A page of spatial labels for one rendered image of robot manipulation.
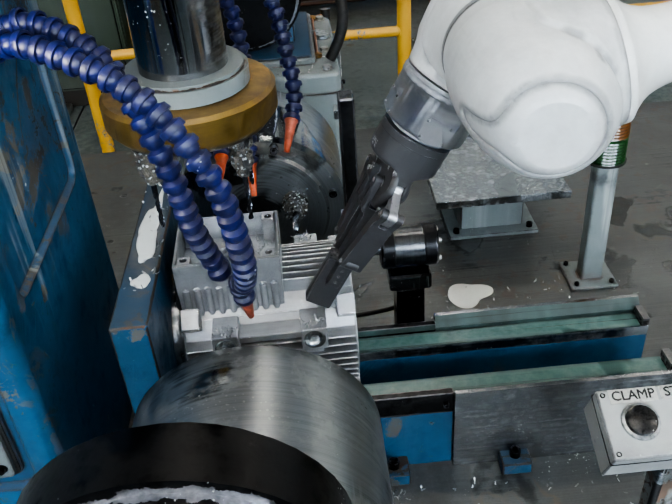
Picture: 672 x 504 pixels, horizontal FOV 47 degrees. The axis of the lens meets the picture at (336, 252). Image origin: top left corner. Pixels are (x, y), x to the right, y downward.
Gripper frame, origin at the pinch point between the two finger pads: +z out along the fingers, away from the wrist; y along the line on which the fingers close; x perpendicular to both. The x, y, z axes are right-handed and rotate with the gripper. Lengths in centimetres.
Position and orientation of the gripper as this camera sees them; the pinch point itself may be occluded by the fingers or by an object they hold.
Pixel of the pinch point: (330, 278)
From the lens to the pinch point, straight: 87.6
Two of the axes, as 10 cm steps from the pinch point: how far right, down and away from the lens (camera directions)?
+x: 8.9, 3.3, 3.0
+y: 0.7, 5.7, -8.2
